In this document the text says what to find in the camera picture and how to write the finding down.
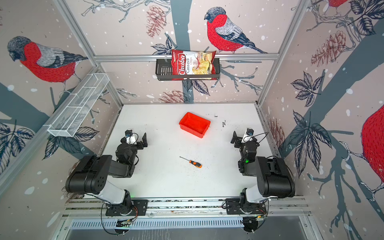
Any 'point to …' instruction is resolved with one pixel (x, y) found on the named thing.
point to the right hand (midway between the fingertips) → (241, 134)
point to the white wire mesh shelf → (78, 104)
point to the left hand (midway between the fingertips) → (136, 133)
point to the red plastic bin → (195, 124)
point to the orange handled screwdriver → (195, 163)
